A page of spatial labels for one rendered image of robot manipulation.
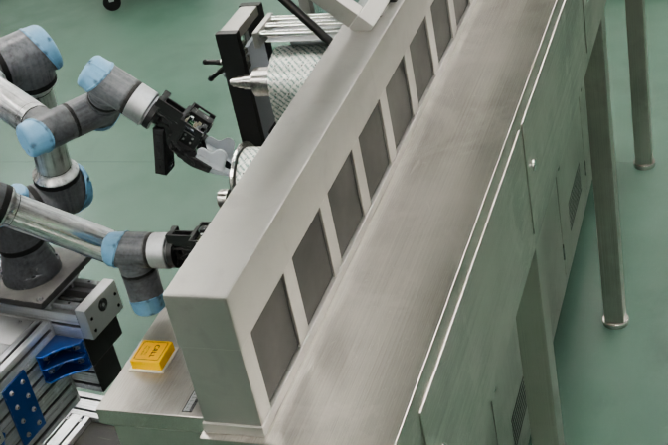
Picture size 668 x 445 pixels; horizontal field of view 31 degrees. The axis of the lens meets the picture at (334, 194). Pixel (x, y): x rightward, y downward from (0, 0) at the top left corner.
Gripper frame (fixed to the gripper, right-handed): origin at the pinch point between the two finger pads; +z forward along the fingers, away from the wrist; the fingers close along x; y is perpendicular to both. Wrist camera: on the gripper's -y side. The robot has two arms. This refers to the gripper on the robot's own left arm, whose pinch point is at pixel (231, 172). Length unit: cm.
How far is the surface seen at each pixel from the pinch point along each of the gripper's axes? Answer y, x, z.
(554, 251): -44, 103, 90
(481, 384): 37, -54, 50
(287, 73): 16.0, 17.1, -1.5
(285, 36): 20.2, 21.7, -6.0
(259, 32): 17.4, 21.9, -10.9
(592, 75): 7, 110, 66
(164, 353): -35.4, -18.5, 8.7
